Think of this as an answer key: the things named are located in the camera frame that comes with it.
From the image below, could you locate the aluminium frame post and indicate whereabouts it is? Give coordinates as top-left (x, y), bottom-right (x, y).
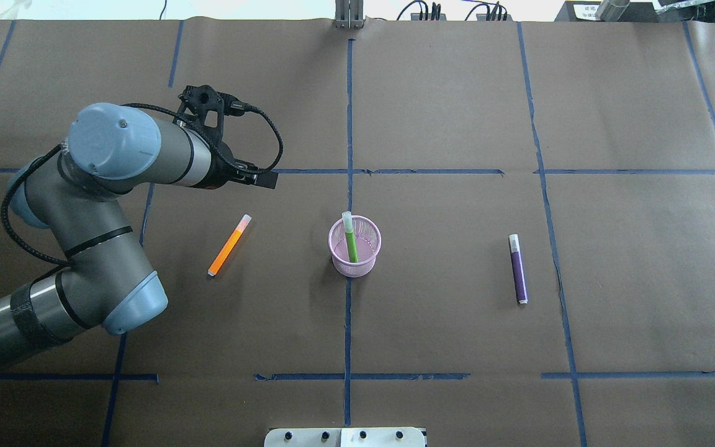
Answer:
top-left (334, 0), bottom-right (366, 29)

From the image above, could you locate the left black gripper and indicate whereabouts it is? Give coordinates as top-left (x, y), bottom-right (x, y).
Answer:
top-left (206, 150), bottom-right (279, 189)

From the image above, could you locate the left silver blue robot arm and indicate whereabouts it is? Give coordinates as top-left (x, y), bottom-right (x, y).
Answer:
top-left (0, 96), bottom-right (283, 371)

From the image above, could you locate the green highlighter pen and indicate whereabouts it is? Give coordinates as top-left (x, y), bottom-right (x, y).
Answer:
top-left (341, 211), bottom-right (359, 263)

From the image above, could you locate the orange highlighter pen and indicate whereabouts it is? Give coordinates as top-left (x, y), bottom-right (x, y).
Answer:
top-left (207, 214), bottom-right (252, 278)

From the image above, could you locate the pink mesh pen holder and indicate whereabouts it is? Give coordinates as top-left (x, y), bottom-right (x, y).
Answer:
top-left (327, 215), bottom-right (382, 278)

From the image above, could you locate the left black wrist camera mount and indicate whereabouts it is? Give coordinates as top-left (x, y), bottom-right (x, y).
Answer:
top-left (177, 85), bottom-right (255, 149)

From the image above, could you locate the white camera pole with base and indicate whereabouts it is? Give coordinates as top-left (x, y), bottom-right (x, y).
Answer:
top-left (263, 427), bottom-right (428, 446)

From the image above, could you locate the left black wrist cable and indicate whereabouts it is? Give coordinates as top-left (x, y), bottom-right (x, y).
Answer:
top-left (0, 102), bottom-right (285, 268)

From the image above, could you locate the purple highlighter pen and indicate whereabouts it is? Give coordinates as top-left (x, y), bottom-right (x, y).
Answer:
top-left (508, 233), bottom-right (529, 305)

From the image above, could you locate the black box under cylinder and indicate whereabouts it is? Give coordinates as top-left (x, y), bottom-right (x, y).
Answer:
top-left (554, 1), bottom-right (659, 23)

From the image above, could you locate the steel cylinder weight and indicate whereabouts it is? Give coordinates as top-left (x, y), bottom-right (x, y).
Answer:
top-left (594, 0), bottom-right (631, 22)

